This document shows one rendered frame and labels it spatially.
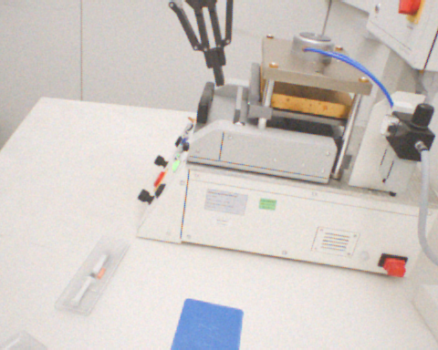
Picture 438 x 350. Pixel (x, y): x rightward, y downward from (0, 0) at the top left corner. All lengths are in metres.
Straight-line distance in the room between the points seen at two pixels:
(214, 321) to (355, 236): 0.31
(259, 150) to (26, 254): 0.45
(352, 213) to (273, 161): 0.18
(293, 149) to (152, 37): 1.64
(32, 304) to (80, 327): 0.09
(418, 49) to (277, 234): 0.39
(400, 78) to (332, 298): 0.41
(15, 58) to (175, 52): 0.79
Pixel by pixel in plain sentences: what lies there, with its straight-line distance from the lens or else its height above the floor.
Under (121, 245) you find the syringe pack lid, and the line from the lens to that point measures 0.83.
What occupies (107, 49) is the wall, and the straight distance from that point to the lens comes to 2.36.
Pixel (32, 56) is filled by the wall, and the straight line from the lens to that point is 2.44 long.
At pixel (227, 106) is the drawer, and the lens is 0.96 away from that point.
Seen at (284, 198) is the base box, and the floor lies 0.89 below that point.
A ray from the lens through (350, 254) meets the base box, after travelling 0.89.
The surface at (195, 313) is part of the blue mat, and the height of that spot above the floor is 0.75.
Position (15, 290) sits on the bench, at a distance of 0.80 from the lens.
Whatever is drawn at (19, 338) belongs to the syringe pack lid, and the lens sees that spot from 0.69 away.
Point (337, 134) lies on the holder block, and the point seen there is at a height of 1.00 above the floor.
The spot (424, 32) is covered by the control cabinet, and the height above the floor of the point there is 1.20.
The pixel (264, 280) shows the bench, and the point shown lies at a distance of 0.83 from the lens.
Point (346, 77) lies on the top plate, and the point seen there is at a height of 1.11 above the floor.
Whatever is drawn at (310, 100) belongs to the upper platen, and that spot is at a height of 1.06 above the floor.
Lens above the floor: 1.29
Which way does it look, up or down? 28 degrees down
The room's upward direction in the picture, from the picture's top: 9 degrees clockwise
